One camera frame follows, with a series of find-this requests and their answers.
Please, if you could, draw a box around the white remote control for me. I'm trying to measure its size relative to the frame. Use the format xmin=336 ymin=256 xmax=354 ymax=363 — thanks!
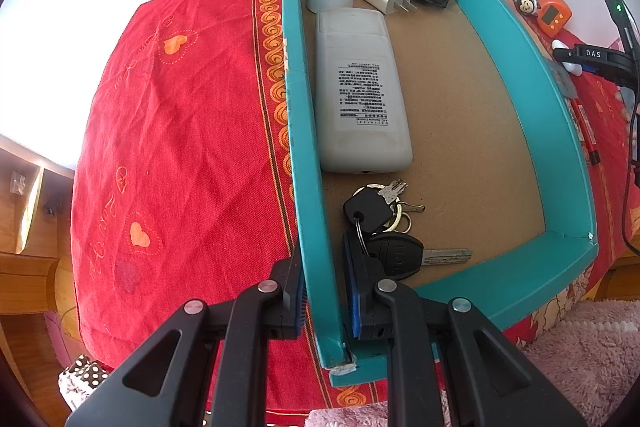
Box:
xmin=314 ymin=8 xmax=413 ymax=173

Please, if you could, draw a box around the polka dot fabric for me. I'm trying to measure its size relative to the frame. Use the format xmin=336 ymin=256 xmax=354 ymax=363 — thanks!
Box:
xmin=58 ymin=355 xmax=110 ymax=412

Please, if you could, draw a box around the wooden bedside shelf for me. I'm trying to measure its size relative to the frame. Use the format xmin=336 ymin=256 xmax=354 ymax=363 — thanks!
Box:
xmin=1 ymin=136 xmax=85 ymax=425

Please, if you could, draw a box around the black keys bunch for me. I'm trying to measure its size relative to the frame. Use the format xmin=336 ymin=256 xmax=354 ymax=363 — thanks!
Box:
xmin=343 ymin=179 xmax=472 ymax=280

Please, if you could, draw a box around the teal cardboard box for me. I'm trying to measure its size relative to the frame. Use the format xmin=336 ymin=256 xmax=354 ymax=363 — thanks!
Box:
xmin=282 ymin=0 xmax=598 ymax=387

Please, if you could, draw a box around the white small tube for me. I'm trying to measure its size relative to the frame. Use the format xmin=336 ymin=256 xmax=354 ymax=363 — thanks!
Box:
xmin=551 ymin=39 xmax=584 ymax=77

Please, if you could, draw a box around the blue ID card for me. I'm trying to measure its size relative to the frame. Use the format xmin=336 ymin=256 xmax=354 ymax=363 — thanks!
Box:
xmin=544 ymin=58 xmax=578 ymax=100

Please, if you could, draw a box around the orange monkey timer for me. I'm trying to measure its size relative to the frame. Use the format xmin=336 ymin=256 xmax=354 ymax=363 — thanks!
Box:
xmin=515 ymin=0 xmax=573 ymax=39

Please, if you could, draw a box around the red marker pen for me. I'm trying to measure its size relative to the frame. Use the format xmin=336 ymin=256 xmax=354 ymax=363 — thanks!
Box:
xmin=570 ymin=98 xmax=601 ymax=166

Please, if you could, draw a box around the red patterned cloth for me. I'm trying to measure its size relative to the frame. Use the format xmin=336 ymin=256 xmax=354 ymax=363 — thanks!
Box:
xmin=69 ymin=0 xmax=640 ymax=425

